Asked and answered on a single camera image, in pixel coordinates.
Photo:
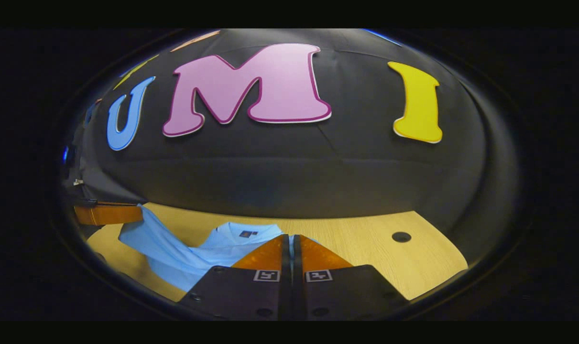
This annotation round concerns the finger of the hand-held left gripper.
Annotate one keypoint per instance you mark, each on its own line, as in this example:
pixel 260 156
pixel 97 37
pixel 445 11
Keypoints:
pixel 110 214

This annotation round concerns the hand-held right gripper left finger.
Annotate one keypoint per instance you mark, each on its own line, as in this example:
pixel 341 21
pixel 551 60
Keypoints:
pixel 251 296

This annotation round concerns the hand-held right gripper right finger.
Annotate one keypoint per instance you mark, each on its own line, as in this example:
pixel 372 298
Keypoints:
pixel 337 294

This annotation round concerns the light blue T-shirt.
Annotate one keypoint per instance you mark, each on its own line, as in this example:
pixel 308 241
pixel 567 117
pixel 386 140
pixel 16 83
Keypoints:
pixel 174 258

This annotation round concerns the black backdrop cloth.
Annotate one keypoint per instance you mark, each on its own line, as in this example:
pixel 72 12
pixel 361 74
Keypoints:
pixel 318 177

